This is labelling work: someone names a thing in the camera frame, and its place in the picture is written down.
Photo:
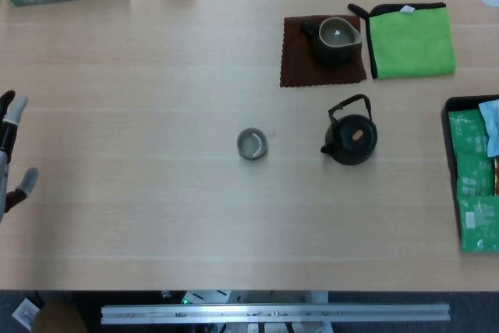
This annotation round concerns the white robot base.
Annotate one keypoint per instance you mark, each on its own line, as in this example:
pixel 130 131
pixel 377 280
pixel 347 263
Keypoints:
pixel 210 296

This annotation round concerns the small dark ceramic teacup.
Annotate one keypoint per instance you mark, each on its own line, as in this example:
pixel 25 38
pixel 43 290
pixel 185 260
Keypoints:
pixel 252 153

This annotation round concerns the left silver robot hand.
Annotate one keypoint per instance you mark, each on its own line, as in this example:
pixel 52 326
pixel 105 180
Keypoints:
pixel 4 134

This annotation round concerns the green tea packet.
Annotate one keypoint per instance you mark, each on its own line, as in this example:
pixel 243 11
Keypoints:
pixel 466 134
pixel 479 224
pixel 473 177

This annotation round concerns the green microfiber cloth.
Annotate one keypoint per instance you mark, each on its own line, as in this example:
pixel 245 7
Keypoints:
pixel 409 44

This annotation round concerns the black plastic tray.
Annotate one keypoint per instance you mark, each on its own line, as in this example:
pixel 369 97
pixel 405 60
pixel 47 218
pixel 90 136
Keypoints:
pixel 460 103

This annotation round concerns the dark ceramic pitcher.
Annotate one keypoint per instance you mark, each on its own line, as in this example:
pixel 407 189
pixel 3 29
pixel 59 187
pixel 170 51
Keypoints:
pixel 331 56

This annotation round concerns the aluminium profile rail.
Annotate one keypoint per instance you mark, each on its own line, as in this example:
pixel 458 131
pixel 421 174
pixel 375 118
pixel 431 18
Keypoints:
pixel 273 313

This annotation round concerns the blue wet wipes pack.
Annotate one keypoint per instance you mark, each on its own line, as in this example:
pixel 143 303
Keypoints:
pixel 492 126

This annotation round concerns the brown tea cloth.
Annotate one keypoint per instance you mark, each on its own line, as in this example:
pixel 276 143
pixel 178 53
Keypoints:
pixel 296 68

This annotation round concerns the white floor socket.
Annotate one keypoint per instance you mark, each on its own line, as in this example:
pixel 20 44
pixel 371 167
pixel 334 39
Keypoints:
pixel 25 313

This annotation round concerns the gold red foil packet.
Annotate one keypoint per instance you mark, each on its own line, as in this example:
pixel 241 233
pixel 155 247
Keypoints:
pixel 496 177

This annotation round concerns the brown round stool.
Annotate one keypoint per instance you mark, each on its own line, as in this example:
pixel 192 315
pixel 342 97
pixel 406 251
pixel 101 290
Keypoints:
pixel 58 319

